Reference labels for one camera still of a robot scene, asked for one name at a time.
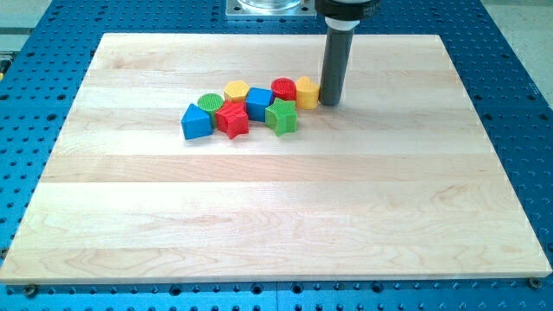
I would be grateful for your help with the black robot arm flange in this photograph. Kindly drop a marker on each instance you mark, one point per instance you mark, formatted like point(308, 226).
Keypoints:
point(348, 10)

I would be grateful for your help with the green star block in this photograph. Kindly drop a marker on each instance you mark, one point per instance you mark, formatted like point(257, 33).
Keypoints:
point(281, 116)

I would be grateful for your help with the red star block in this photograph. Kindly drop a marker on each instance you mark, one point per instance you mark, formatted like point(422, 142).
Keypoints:
point(232, 119)

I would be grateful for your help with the yellow hexagon block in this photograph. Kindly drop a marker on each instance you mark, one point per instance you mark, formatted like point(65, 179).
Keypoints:
point(236, 91)

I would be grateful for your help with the blue cube block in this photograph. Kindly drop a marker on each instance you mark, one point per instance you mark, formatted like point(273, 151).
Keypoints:
point(257, 100)

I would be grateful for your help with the red circle block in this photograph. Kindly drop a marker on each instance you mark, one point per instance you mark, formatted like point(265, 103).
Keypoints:
point(284, 89)

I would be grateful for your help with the yellow heart block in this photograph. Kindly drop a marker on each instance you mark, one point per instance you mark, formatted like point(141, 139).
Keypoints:
point(307, 93)

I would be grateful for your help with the green circle block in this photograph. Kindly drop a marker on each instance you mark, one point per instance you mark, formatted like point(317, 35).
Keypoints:
point(211, 103)

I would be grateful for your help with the blue triangle block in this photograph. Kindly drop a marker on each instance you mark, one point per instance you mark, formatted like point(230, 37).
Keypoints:
point(196, 123)

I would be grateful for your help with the wooden board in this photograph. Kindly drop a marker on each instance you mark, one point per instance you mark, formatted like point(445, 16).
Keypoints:
point(399, 181)

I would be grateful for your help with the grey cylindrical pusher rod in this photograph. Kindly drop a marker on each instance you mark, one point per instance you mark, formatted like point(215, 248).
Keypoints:
point(336, 56)

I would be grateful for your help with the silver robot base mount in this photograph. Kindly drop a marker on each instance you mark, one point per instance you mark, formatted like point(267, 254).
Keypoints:
point(269, 8)

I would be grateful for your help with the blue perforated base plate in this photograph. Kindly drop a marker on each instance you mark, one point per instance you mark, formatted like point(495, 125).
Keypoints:
point(43, 79)

